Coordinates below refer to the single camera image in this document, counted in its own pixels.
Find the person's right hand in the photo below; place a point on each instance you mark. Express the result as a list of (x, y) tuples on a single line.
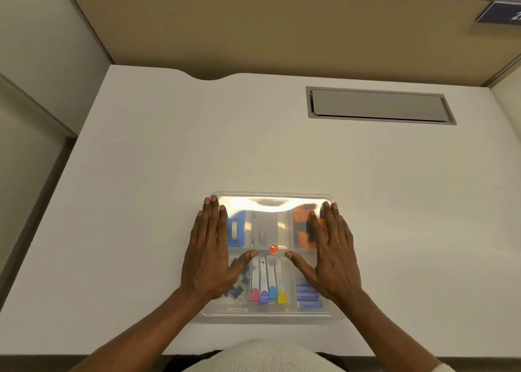
[(338, 266)]

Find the person's left hand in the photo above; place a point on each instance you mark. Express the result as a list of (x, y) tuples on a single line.
[(207, 262)]

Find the small black binder clip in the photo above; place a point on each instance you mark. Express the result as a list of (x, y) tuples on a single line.
[(230, 291), (239, 290)]

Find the blue tape dispenser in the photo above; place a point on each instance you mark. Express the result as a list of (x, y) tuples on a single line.
[(240, 241)]

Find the blue staple box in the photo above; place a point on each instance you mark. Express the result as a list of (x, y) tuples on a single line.
[(303, 285), (308, 297), (310, 304), (306, 291)]

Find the clear plastic organizer tray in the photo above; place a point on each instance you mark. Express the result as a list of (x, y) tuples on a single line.
[(329, 312)]

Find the pink-tipped mini stapler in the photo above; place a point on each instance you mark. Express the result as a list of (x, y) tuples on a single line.
[(255, 295)]

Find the yellow-tipped mini stapler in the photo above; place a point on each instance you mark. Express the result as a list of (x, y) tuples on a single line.
[(282, 298)]

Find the grey card packet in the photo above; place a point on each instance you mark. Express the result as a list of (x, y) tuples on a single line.
[(264, 229)]

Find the purple-tipped mini stapler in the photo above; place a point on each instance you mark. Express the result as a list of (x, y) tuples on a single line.
[(263, 296)]

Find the blue-tipped mini stapler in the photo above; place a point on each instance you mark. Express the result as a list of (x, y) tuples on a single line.
[(272, 292)]

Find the transparent lid with red dot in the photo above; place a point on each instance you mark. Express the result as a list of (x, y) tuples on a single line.
[(260, 205)]

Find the person's right forearm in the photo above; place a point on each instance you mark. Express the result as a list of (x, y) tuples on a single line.
[(386, 335)]

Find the person's left forearm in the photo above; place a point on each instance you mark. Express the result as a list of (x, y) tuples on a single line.
[(142, 335)]

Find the white knit sweater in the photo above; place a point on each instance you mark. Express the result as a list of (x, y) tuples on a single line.
[(264, 359)]

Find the white table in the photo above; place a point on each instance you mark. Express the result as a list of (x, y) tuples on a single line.
[(163, 148)]

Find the white low side panel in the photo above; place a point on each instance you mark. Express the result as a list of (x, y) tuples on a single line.
[(24, 160)]

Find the beige partition panel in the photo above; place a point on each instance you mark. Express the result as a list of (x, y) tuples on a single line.
[(244, 25)]

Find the white rounded desk divider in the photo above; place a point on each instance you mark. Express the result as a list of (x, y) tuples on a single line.
[(511, 99)]

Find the white tall side panel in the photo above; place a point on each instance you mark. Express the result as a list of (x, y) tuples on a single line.
[(49, 38)]

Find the navy number sign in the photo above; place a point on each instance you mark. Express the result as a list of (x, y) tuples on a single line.
[(500, 13)]

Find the grey metal partition post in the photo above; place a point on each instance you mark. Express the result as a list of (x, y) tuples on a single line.
[(502, 72)]

